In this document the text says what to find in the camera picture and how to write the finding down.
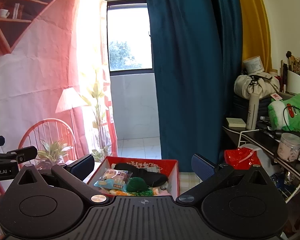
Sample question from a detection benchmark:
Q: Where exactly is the orange floral oven mitt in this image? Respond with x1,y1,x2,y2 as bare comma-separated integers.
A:
109,189,134,196

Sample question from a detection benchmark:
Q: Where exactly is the checked bunny tablecloth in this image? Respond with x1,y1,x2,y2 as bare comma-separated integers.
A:
83,162,202,184

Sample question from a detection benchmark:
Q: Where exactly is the red plastic bag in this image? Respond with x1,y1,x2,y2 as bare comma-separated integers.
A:
224,147,261,170

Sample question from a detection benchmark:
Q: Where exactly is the light blue snack packet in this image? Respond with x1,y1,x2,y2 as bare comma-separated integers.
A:
94,168,132,191

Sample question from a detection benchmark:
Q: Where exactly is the red strawberry cardboard box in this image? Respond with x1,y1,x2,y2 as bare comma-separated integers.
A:
84,156,180,198

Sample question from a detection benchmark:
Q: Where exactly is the yellow sticky notepad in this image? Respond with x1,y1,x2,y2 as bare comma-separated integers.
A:
226,118,246,128

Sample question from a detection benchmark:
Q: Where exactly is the black cloth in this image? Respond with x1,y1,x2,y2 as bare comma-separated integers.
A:
114,163,168,187

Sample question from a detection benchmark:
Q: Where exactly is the green felt hat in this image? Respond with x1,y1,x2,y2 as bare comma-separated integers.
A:
126,177,149,192

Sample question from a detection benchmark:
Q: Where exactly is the white spray bottle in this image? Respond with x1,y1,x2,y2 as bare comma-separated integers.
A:
246,93,260,130

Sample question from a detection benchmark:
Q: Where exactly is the clear lidded jar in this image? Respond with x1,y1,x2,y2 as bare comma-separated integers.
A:
277,133,300,162

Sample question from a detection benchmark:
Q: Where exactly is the green plush toy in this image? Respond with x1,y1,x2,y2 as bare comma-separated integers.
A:
268,94,300,132

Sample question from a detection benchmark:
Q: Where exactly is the pink printed backdrop cloth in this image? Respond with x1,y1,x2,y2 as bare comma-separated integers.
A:
0,0,117,162

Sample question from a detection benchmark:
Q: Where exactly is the white paper roll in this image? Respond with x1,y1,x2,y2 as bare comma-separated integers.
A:
243,56,264,75

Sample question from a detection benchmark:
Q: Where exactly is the white brush holder cup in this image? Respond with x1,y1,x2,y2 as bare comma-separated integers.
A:
287,70,300,94

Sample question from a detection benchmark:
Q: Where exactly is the teal curtain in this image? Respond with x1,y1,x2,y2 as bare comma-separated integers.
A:
147,0,243,172

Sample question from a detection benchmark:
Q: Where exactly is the yellow curtain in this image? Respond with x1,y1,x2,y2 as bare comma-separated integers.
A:
239,0,272,72

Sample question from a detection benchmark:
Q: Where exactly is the red wire chair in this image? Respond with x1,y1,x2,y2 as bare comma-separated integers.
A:
18,118,78,170

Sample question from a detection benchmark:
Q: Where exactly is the white wire rack shelf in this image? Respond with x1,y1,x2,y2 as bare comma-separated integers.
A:
222,125,300,204

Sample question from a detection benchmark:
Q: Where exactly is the green tassel cord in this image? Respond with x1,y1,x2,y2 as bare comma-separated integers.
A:
135,187,154,197

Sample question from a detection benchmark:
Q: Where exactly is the beige drawstring pouch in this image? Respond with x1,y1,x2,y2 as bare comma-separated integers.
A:
234,72,280,99

